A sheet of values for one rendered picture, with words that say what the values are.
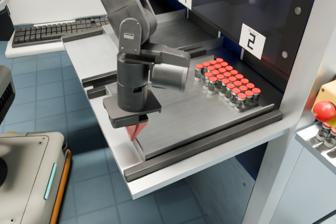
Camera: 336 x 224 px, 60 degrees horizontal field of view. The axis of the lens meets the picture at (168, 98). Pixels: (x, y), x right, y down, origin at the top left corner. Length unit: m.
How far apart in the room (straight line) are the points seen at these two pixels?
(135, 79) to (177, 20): 0.70
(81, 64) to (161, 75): 0.49
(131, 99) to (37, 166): 1.02
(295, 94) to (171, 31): 0.55
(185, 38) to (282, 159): 0.51
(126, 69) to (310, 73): 0.37
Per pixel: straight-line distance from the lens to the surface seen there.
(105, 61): 0.94
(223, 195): 1.22
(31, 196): 1.41
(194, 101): 0.76
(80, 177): 1.75
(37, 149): 1.57
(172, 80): 0.49
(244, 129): 0.68
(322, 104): 0.62
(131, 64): 0.49
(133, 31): 0.47
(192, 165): 0.62
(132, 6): 0.47
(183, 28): 1.12
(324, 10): 0.61
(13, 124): 2.21
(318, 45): 0.63
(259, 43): 0.75
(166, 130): 0.68
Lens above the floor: 1.37
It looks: 40 degrees down
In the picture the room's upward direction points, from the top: straight up
